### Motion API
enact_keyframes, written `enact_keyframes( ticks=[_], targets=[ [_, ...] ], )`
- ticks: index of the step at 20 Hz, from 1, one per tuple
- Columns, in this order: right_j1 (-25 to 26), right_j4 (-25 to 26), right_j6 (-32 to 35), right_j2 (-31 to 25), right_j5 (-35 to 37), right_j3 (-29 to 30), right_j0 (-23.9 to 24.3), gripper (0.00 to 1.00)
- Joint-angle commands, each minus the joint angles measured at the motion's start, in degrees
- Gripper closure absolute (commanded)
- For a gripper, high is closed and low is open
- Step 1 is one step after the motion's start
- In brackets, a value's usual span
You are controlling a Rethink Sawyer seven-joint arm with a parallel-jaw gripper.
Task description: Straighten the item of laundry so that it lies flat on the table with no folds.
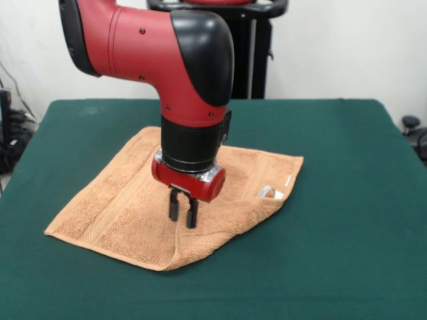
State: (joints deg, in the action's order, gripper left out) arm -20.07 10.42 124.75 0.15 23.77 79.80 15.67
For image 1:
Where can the dark green table cloth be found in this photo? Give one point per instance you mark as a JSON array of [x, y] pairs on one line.
[[333, 266]]

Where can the black chair base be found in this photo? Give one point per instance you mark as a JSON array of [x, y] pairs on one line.
[[415, 133]]

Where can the black box device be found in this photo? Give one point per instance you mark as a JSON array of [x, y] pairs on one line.
[[5, 110]]

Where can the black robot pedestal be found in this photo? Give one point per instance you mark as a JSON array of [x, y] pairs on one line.
[[253, 50]]

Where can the tan terry towel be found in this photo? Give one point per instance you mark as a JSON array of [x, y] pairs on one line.
[[250, 180]]

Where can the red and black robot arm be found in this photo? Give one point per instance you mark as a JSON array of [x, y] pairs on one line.
[[160, 60]]

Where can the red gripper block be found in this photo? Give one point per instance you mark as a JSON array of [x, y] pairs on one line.
[[190, 183]]

